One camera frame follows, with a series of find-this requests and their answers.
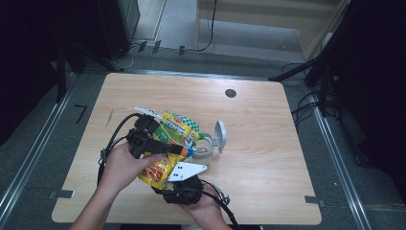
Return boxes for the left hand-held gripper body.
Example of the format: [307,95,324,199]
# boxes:
[125,104,169,160]

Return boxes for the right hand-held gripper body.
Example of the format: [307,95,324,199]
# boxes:
[152,161,208,206]

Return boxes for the yellow spouted seasoning pouch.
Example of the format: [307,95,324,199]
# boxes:
[137,109,201,191]

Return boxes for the clear jar with white lid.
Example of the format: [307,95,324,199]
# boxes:
[191,120,228,162]

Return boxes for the person's right hand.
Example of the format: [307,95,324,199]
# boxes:
[180,185,231,226]

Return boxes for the person's left hand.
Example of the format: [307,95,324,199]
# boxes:
[97,142,162,196]

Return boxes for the black angled tape mark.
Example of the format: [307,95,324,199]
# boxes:
[74,103,88,125]

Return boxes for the grey tape piece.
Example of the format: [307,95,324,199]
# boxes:
[48,189,76,199]
[304,195,327,208]

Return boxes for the black cabinet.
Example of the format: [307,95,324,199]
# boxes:
[95,0,142,60]

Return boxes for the black metal stand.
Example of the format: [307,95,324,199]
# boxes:
[54,39,125,104]
[267,0,353,118]

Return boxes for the light wooden platform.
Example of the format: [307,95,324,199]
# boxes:
[194,0,352,63]

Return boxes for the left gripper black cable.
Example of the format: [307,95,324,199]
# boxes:
[97,112,142,186]

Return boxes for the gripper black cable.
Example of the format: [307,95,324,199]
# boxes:
[200,179,242,230]
[97,112,142,186]

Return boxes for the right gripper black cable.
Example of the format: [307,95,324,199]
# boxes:
[200,179,242,230]

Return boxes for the white floor cable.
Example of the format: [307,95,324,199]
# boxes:
[109,44,136,70]

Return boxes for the metal floor rail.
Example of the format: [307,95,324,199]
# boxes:
[0,75,78,219]
[310,95,372,230]

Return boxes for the black hanging cable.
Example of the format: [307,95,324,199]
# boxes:
[183,0,218,54]

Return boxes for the black floor cables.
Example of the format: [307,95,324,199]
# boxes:
[281,61,339,127]

